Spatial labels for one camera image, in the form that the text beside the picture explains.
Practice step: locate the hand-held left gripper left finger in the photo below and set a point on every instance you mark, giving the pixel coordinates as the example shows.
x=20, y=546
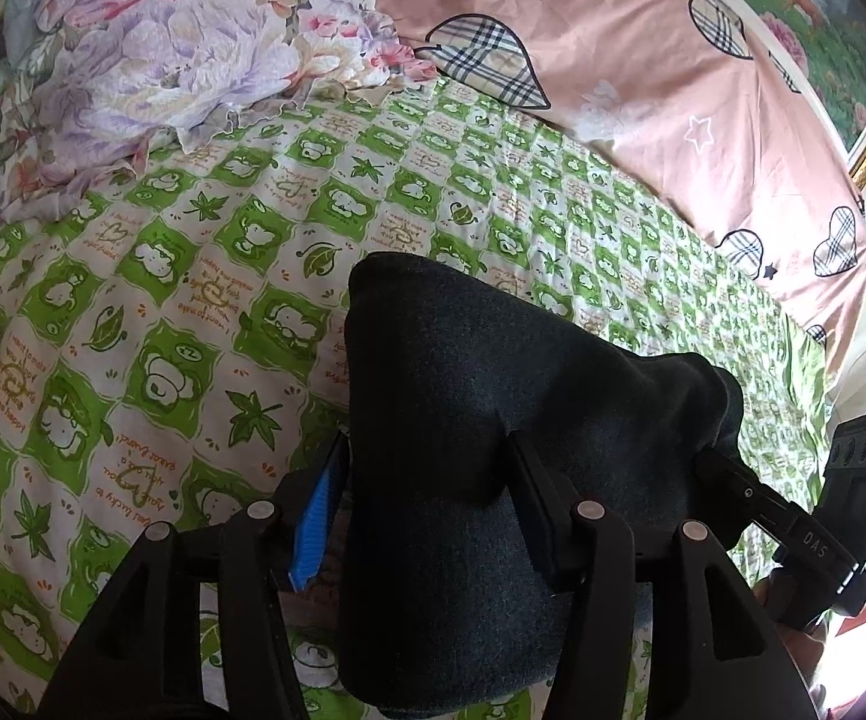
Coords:
x=311, y=540

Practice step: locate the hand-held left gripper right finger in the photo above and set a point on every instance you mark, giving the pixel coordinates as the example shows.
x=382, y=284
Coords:
x=545, y=532

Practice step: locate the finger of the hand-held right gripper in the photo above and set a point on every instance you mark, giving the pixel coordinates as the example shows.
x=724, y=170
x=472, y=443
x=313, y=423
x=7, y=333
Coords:
x=740, y=487

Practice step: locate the dark navy pants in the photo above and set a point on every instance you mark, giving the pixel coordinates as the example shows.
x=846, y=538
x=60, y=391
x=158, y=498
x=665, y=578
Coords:
x=463, y=390

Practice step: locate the green printed bed sheet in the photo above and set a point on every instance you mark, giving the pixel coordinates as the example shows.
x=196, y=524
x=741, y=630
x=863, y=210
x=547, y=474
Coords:
x=140, y=277

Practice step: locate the pink heart print quilt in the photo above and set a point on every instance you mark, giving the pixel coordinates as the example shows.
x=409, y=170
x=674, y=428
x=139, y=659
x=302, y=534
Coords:
x=613, y=30

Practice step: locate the gold framed floral picture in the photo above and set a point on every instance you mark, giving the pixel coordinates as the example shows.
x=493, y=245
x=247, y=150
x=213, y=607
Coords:
x=815, y=7

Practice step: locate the purple floral ruffled cloth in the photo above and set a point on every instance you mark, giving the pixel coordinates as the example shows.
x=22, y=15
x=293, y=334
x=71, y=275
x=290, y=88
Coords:
x=163, y=52

